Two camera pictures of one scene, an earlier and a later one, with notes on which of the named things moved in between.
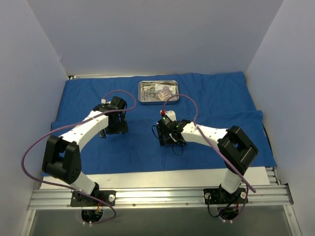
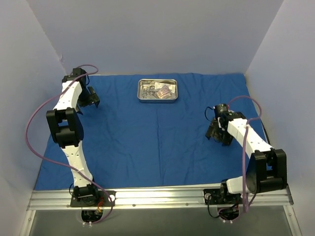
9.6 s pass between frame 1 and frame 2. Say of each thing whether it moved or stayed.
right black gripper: moved
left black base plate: stayed
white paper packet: stayed
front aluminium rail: stayed
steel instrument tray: stayed
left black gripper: moved
